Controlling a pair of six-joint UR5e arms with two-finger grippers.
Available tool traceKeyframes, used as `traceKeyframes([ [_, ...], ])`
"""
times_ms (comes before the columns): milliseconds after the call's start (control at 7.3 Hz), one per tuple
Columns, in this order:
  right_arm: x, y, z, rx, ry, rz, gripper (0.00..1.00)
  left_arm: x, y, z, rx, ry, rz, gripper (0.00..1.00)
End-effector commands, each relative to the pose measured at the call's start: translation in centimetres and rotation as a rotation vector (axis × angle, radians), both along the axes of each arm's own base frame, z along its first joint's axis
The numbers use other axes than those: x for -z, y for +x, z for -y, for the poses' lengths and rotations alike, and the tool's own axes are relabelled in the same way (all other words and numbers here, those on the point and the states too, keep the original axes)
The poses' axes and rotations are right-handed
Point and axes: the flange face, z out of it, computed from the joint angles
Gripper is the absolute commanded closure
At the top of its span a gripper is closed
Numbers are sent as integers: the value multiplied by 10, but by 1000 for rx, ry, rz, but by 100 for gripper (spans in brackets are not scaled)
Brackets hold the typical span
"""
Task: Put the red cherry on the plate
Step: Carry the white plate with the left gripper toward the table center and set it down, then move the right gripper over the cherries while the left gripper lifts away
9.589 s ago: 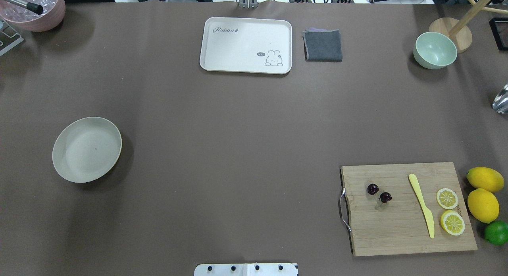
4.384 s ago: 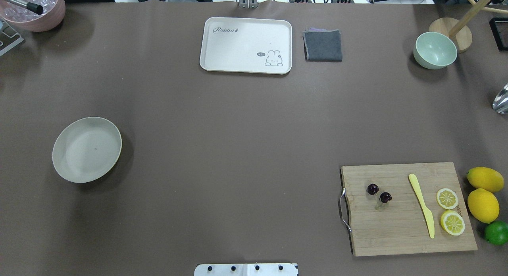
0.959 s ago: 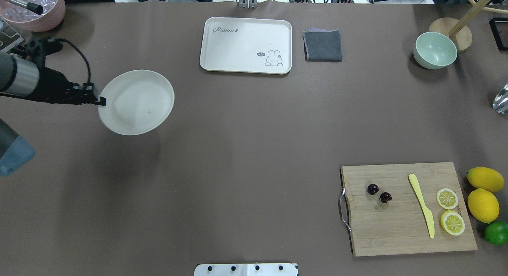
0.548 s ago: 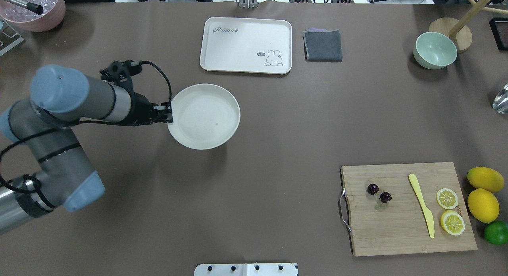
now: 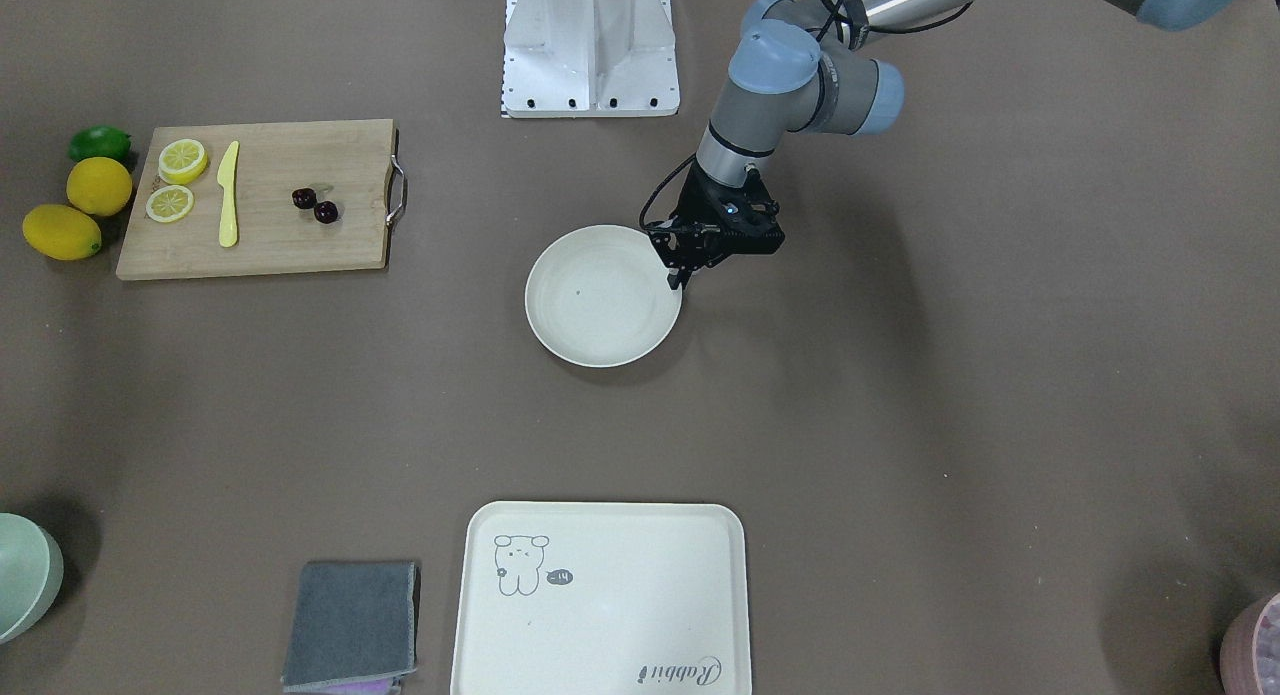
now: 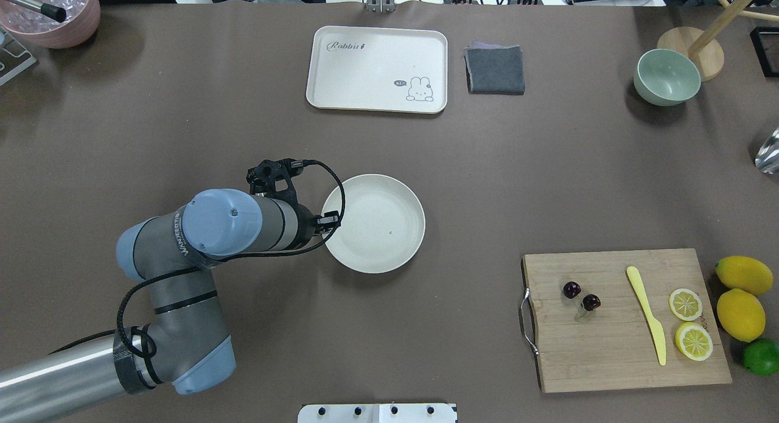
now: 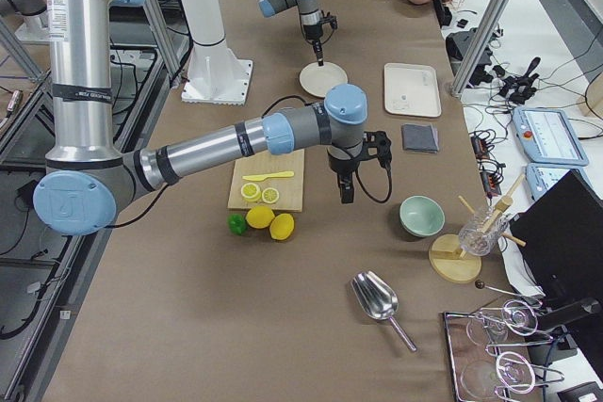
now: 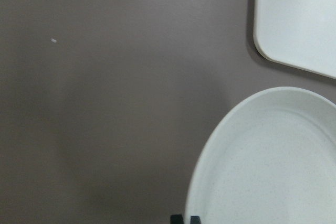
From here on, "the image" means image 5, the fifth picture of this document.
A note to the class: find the whole yellow lemon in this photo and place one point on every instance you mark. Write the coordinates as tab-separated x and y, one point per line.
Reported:
62	232
99	186

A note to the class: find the dark red cherry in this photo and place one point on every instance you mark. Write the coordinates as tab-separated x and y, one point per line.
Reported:
305	198
326	212

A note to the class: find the cream rabbit tray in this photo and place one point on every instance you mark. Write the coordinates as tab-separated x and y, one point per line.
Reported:
603	598

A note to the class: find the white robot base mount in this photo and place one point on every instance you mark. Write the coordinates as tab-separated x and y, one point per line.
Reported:
589	59

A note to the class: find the wooden cutting board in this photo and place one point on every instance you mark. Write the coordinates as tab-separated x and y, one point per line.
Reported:
352	162

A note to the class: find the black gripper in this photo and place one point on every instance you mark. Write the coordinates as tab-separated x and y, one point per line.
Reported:
693	212

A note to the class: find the beige round plate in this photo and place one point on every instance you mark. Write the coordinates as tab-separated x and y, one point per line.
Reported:
599	297

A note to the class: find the pink bowl with ice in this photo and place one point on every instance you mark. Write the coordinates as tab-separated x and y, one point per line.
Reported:
1249	652

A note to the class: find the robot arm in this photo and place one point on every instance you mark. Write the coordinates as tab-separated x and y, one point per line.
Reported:
796	69

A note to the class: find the lemon slice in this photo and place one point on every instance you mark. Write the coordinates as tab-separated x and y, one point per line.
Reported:
169	203
181	162

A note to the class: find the green lime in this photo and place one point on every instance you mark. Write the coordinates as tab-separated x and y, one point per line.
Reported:
99	142

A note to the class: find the mint green bowl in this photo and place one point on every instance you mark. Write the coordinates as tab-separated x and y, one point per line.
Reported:
32	569

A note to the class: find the grey folded cloth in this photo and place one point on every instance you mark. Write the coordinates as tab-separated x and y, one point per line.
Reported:
353	628

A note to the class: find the yellow plastic knife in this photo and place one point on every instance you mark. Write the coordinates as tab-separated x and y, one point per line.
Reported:
228	232

